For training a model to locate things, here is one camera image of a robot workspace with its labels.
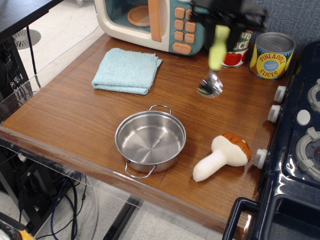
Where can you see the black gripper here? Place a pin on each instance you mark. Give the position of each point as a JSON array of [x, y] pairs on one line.
[[235, 14]]

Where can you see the green handled metal spoon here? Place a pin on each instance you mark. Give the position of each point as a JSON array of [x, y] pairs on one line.
[[211, 86]]

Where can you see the yellow fuzzy object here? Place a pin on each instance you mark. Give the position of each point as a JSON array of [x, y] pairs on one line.
[[8, 232]]

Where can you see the tomato sauce can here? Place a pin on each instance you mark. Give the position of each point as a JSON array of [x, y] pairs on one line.
[[237, 56]]

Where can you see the pineapple slices can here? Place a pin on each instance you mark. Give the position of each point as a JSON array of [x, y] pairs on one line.
[[272, 54]]

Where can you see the toy microwave oven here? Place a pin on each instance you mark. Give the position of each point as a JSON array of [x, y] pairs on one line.
[[171, 28]]

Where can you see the orange toy plate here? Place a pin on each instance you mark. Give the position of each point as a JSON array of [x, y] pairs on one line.
[[139, 16]]

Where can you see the white stove knob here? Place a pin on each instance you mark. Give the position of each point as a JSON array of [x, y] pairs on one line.
[[260, 158], [274, 113], [279, 94]]

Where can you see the light blue folded cloth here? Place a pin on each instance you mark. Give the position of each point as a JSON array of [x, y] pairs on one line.
[[126, 72]]

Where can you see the plush mushroom toy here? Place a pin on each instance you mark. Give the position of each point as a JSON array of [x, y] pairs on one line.
[[227, 149]]

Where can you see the stainless steel pot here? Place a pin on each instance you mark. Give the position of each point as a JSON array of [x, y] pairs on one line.
[[150, 141]]

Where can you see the dark blue toy stove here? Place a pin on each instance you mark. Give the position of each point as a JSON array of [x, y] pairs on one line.
[[288, 207]]

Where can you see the black desk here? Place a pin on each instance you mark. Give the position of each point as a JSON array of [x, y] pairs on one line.
[[15, 15]]

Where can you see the black computer tower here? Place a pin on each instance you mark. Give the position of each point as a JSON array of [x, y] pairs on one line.
[[12, 71]]

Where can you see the black table leg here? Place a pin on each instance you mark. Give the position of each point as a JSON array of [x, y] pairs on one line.
[[120, 222]]

